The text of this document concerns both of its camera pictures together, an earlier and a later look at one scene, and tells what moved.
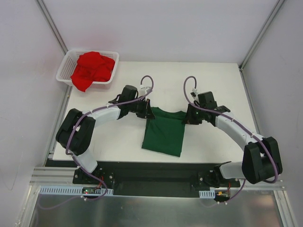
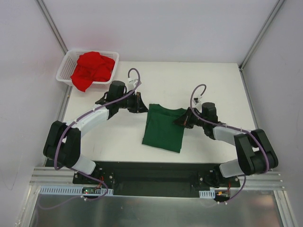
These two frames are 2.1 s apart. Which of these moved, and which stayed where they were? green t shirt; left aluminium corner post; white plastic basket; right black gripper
Moved: right black gripper
Stayed: white plastic basket; left aluminium corner post; green t shirt
